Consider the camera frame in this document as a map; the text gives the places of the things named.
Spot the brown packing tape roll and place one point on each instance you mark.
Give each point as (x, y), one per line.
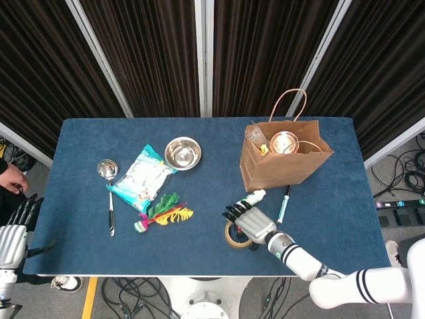
(232, 243)

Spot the white table base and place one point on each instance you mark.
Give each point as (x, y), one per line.
(202, 282)

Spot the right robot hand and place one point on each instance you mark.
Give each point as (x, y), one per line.
(255, 224)

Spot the clear tub rubber bands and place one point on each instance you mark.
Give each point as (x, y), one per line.
(284, 143)

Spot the white sneaker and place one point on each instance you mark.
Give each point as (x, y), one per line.
(68, 283)

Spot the teal snack packet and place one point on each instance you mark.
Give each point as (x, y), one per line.
(142, 179)

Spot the brown paper bag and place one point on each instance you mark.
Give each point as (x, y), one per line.
(275, 176)

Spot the white partition frame post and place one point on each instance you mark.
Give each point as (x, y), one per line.
(203, 66)
(26, 147)
(319, 60)
(395, 146)
(99, 56)

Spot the white tube green print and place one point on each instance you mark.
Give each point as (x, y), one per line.
(257, 196)

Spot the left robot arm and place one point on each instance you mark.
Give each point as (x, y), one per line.
(6, 289)

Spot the person's bare hand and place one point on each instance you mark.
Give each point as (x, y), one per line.
(13, 177)

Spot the steel bowl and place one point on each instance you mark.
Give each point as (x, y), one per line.
(182, 154)

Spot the pink white shoe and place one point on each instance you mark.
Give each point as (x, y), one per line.
(393, 252)

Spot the colourful feather shuttlecock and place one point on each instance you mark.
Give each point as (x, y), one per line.
(172, 216)

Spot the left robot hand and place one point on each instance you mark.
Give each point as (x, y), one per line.
(11, 244)

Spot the bundle of clear straws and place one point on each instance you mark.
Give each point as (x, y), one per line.
(255, 136)

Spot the green white marker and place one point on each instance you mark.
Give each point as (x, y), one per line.
(284, 206)

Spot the black ink bottle red cap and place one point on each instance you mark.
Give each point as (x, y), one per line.
(238, 230)

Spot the person's dark trouser leg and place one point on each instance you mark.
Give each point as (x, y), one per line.
(410, 244)

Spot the person's black sleeved forearm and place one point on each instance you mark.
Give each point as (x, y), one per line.
(2, 166)

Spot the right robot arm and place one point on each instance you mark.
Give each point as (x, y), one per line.
(332, 276)

